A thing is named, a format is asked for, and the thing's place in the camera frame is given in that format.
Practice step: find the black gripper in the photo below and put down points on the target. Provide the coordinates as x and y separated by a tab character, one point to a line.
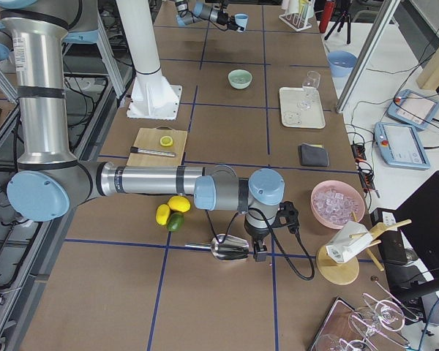
223	16
257	234

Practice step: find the light blue plastic cup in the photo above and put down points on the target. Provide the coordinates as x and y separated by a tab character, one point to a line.
241	19

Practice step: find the light green bowl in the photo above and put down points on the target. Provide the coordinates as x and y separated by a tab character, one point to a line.
239	79

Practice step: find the steel ice scoop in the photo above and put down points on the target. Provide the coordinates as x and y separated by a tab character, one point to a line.
225	247

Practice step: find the pink bowl of ice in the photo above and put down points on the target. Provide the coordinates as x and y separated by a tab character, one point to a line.
334	203

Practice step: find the blue bowl with fork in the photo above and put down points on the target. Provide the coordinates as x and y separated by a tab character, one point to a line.
341	63

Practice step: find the round wooden stand base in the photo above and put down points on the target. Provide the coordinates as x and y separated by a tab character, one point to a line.
346	273

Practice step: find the green avocado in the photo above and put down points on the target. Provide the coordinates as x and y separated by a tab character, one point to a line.
175	222

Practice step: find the white paper carton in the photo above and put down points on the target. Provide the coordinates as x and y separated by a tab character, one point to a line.
348	242

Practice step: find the clear wine glass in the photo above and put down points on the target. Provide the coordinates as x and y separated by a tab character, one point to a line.
310	87

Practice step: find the yellow lemon front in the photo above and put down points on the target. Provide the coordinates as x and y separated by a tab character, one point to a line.
179	204

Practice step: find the yellow lemon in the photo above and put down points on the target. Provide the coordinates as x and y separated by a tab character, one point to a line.
162	214
179	204

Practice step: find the red cylinder bottle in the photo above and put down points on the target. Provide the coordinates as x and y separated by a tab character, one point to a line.
326	15

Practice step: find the cream bear tray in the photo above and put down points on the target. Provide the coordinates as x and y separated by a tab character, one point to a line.
301	110

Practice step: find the yellow lemon back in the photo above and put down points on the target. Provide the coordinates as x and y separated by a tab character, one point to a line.
162	214

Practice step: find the grey yellow folded cloth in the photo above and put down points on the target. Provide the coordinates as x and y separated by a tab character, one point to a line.
313	156

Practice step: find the half lemon slice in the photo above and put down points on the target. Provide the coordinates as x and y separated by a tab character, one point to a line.
166	141

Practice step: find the glasses on tray corner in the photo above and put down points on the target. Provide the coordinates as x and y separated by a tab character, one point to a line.
376	325

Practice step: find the wooden cutting board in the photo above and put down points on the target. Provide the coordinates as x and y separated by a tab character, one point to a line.
150	139

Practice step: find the black monitor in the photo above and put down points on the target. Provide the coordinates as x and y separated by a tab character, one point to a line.
422	208

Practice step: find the near teach pendant tablet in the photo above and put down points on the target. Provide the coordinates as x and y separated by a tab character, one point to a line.
400	146

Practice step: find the teach pendant tablet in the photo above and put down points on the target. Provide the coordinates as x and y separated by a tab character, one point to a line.
400	146
410	107

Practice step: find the far teach pendant tablet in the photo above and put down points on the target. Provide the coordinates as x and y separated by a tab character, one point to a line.
410	107

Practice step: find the white wire cup rack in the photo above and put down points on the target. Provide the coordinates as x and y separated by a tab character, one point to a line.
297	14

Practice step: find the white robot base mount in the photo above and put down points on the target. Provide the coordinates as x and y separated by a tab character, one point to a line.
152	96

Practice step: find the aluminium frame post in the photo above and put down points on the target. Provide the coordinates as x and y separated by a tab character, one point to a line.
382	19

